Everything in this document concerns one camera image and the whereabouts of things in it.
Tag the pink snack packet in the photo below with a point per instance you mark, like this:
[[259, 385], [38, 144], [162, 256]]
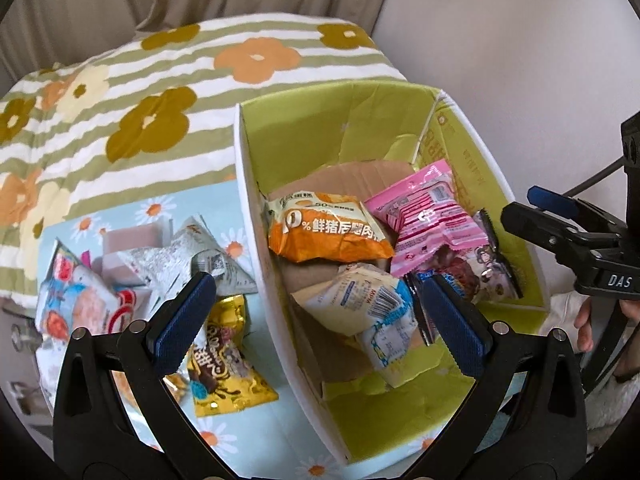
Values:
[[423, 211]]

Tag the silver grey snack bag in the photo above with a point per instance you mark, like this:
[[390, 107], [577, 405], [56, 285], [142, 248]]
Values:
[[192, 249]]

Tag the shrimp flakes snack bag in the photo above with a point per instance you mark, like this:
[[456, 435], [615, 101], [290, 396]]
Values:
[[72, 296]]

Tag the cream blue snack packet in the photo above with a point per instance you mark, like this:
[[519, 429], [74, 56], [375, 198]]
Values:
[[367, 303]]

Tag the person right hand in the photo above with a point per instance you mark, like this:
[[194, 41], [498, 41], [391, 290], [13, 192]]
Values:
[[629, 362]]

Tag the beige checkered snack box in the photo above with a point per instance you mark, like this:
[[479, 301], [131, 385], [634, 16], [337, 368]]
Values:
[[110, 265]]

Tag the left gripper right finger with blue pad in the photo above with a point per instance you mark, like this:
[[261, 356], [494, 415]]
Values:
[[524, 417]]

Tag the floral striped quilt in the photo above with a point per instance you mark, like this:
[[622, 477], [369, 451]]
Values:
[[148, 119]]

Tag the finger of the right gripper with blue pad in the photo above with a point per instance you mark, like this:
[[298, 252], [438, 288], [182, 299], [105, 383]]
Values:
[[543, 230], [551, 201]]

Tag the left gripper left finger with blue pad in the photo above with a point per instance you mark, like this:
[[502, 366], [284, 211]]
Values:
[[93, 437]]

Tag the brown cartoon snack packet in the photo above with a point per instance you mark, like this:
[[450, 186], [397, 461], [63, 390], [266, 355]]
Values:
[[476, 274]]

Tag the orange pork snack bag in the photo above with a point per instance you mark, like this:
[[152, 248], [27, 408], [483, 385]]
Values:
[[308, 225]]

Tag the yellow chocolate snack bag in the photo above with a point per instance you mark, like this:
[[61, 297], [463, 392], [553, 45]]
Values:
[[222, 381]]

